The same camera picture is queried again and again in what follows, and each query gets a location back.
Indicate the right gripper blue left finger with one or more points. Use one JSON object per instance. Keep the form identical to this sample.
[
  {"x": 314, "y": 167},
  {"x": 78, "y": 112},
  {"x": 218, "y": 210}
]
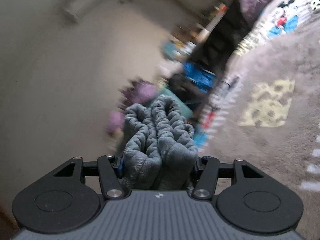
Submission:
[{"x": 120, "y": 163}]

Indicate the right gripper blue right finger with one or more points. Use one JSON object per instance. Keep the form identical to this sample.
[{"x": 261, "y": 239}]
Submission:
[{"x": 196, "y": 167}]

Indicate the grey fleece garment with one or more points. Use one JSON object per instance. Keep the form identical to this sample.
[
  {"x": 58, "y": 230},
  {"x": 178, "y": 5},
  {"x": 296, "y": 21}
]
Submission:
[{"x": 159, "y": 151}]

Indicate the green storage box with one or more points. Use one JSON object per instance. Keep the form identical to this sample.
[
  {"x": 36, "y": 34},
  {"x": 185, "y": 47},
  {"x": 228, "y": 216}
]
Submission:
[{"x": 184, "y": 109}]

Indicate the Mickey Mouse bed blanket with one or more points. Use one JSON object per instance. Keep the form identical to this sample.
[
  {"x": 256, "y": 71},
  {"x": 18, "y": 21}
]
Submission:
[{"x": 270, "y": 116}]

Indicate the cluttered side shelf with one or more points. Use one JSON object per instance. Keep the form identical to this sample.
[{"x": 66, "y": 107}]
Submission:
[{"x": 196, "y": 76}]

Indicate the white wall air conditioner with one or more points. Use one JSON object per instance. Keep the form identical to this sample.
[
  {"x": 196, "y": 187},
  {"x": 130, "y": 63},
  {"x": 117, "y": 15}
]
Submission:
[{"x": 95, "y": 0}]

